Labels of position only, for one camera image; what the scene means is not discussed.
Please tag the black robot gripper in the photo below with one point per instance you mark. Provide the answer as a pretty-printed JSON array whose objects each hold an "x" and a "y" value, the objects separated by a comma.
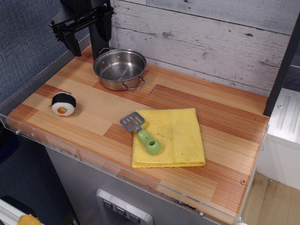
[{"x": 75, "y": 15}]

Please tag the green toy spatula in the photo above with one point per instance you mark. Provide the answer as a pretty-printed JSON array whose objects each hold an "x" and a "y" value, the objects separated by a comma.
[{"x": 134, "y": 121}]

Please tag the yellow folded cloth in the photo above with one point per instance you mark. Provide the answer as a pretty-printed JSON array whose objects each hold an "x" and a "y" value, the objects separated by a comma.
[{"x": 178, "y": 132}]

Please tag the stainless steel pot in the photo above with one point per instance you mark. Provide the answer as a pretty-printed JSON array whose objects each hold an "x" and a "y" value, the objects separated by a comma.
[{"x": 121, "y": 69}]

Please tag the plush sushi roll toy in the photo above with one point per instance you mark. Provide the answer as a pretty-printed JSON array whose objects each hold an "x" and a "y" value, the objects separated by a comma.
[{"x": 63, "y": 104}]

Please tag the silver dispenser button panel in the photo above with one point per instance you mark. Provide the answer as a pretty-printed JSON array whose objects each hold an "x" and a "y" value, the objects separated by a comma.
[{"x": 117, "y": 211}]

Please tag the yellow object bottom left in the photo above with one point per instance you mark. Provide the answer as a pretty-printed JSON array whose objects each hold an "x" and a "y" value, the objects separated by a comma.
[{"x": 28, "y": 220}]

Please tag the white metal box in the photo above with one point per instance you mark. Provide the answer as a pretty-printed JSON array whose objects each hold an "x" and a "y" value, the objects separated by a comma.
[{"x": 279, "y": 158}]

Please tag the black vertical post left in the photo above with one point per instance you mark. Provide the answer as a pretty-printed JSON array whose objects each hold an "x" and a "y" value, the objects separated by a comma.
[{"x": 97, "y": 43}]

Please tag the clear acrylic guard rail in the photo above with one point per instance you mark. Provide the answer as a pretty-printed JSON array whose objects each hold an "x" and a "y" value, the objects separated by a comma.
[{"x": 232, "y": 126}]

